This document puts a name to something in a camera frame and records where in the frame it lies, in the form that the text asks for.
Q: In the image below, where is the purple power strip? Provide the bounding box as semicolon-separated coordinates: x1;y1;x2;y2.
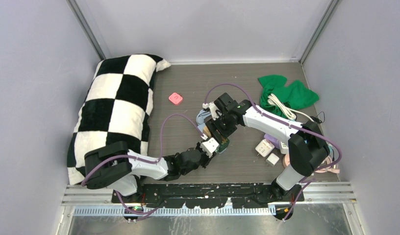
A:
264;134;280;149

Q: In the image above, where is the pink round socket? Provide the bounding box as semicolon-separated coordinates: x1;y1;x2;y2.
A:
282;154;290;168

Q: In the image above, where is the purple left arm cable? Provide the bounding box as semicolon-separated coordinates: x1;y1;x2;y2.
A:
80;113;207;221

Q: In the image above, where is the green cloth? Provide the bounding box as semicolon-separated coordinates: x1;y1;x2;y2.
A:
258;74;320;118

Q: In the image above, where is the dark green cube adapter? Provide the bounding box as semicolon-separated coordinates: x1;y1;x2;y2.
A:
217;139;230;154

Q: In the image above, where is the light blue power strip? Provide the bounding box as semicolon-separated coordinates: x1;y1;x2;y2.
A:
196;110;211;130

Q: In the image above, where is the orange cube adapter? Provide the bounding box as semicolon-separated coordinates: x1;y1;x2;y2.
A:
202;126;212;137

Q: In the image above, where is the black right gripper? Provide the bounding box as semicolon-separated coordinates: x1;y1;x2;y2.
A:
206;112;238;143

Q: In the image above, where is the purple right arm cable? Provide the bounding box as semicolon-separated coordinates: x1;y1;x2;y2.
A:
203;83;343;221

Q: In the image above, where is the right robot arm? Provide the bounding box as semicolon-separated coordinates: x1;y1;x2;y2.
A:
202;93;330;201

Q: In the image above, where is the pink small plug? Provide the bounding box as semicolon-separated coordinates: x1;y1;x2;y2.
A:
168;92;183;105

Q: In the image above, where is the black white checkered pillow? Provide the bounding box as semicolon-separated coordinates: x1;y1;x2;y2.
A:
67;54;171;185

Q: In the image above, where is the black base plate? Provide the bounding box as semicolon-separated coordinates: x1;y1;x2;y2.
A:
122;183;304;209

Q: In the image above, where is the white tiger cube socket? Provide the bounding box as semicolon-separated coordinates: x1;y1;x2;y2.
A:
255;139;275;157

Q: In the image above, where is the white coiled power cable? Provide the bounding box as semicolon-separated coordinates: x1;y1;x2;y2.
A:
267;93;318;122

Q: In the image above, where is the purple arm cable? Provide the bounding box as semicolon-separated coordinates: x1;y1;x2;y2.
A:
203;83;343;221
80;113;207;221

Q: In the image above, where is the white power strip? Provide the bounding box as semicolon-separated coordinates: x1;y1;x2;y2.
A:
279;141;289;155

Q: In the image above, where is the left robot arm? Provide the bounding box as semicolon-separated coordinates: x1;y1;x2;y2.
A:
82;141;213;203

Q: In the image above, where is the white charger plug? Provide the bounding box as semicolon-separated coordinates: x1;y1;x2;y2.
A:
265;153;279;166

